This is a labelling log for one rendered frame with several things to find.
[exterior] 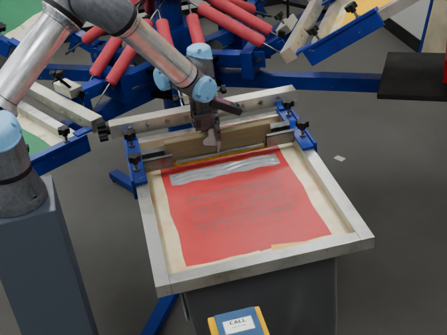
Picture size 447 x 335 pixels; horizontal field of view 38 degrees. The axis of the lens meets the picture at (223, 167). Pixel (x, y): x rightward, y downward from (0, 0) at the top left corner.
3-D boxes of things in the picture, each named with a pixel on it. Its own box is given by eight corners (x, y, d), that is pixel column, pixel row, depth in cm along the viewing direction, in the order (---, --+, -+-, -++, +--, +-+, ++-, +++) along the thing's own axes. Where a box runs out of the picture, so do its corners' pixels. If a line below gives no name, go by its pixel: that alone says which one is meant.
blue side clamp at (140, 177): (150, 196, 208) (146, 177, 204) (134, 199, 207) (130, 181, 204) (140, 151, 233) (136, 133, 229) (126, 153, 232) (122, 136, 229)
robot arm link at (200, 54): (178, 47, 199) (201, 38, 203) (183, 80, 205) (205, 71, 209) (193, 54, 193) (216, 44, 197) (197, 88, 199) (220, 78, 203)
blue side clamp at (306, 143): (317, 161, 215) (316, 142, 211) (302, 163, 214) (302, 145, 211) (290, 120, 240) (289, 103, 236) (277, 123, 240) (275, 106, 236)
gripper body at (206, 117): (191, 123, 215) (187, 90, 209) (217, 117, 216) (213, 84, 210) (196, 133, 209) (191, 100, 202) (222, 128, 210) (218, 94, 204)
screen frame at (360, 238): (374, 247, 174) (374, 236, 172) (157, 298, 166) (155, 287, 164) (287, 117, 240) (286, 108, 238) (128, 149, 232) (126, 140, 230)
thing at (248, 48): (293, 90, 263) (291, 62, 257) (97, 128, 253) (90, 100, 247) (243, 24, 332) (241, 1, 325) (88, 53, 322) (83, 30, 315)
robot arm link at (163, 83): (169, 74, 187) (200, 62, 192) (148, 64, 195) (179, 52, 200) (173, 99, 191) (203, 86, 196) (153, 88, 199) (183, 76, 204)
